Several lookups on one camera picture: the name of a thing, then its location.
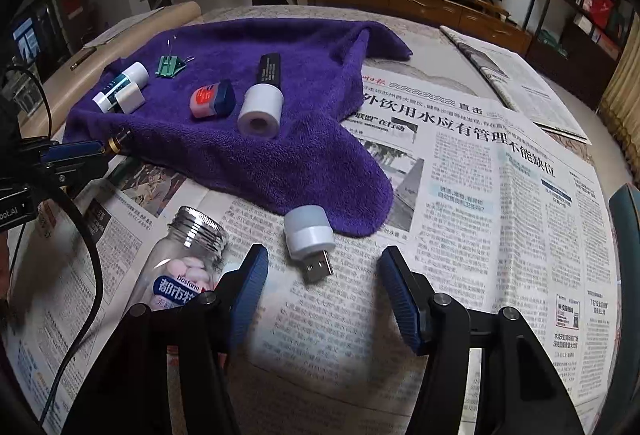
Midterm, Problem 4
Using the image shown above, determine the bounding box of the spread newspaper sheet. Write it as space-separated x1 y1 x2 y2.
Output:
5 155 416 435
340 60 621 421

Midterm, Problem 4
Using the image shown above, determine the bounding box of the dark pen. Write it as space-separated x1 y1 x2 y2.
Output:
70 49 98 71

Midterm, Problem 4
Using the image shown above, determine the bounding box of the folded newspaper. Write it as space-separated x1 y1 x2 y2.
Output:
439 25 593 146

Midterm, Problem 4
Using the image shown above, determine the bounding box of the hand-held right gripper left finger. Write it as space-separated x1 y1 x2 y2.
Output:
70 243 270 435

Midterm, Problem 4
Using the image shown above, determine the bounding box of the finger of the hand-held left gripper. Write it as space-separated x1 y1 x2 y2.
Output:
37 159 112 187
39 140 108 162

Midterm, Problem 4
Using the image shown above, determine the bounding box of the white and teal bottle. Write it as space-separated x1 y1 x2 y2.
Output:
92 62 149 112

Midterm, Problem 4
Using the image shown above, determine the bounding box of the white charger plug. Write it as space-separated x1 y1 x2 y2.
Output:
115 82 147 113

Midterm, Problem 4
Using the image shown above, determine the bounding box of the beige curtain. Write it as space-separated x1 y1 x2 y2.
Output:
600 15 640 151

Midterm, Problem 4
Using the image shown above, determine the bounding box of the brown bottle with gold cap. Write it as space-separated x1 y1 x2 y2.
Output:
102 125 135 156

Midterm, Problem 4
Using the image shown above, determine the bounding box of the dark glass cabinet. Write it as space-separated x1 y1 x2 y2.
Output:
10 0 71 86

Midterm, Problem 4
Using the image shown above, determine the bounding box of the black marker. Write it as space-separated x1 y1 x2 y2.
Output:
256 52 284 91

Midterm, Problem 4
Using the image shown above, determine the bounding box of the clear pill bottle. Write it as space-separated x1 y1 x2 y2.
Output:
127 206 229 316

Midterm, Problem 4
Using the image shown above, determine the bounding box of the pink jar with blue lid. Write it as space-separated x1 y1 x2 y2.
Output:
190 80 236 120

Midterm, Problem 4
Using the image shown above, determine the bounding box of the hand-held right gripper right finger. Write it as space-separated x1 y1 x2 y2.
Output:
377 245 586 435

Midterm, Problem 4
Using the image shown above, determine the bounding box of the thick black cable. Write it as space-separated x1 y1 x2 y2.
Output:
0 65 106 426

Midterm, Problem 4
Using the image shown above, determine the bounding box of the white plug-in night light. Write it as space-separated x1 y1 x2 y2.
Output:
283 206 335 285

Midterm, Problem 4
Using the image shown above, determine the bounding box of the green binder clip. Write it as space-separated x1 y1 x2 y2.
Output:
155 38 196 78

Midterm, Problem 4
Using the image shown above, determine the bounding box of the white tape roll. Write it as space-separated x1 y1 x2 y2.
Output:
237 84 285 138

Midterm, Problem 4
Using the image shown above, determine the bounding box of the beige coffee table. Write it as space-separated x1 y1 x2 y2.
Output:
42 1 202 86

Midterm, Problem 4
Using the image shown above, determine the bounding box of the blue cushioned chair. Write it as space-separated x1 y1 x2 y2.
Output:
607 182 640 286

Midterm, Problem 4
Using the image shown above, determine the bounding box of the purple towel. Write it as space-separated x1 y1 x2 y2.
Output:
62 18 413 238

